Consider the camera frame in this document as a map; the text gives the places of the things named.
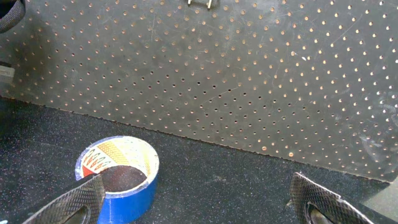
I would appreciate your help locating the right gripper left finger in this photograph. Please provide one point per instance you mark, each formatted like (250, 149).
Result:
(77, 202)

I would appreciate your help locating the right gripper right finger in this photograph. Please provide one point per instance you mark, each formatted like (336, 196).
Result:
(323, 202)

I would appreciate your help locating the black pegboard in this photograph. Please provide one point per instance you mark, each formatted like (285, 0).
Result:
(199, 71)

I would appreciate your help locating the roll of blue tape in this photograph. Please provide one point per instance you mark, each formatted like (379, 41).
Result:
(130, 199)

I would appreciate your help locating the metal hook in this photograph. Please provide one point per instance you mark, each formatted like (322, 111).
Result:
(200, 3)

